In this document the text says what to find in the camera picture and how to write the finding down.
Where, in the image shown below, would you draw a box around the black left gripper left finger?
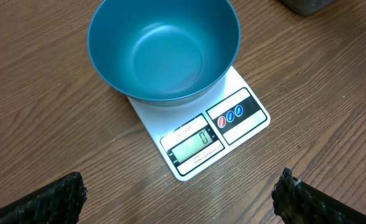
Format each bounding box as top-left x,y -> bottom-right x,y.
0,172 -> 88,224

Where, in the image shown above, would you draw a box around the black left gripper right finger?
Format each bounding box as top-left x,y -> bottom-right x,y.
272,167 -> 366,224

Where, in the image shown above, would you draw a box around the white digital kitchen scale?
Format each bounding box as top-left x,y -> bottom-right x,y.
129,67 -> 270,182

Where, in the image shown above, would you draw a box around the teal metal bowl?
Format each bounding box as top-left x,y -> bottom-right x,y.
87,0 -> 241,105

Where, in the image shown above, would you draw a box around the clear plastic container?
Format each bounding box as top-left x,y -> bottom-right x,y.
280,0 -> 336,16

